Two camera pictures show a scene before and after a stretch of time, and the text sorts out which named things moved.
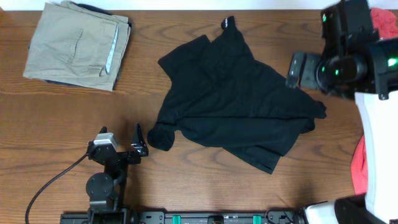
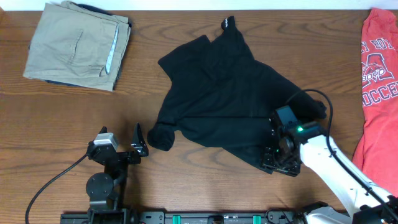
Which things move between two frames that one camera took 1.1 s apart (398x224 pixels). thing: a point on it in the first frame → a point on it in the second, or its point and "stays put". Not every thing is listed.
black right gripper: (308, 65) → (292, 170)
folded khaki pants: (75, 45) stays put
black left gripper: (139, 147) stays put
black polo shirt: (220, 94) stays put
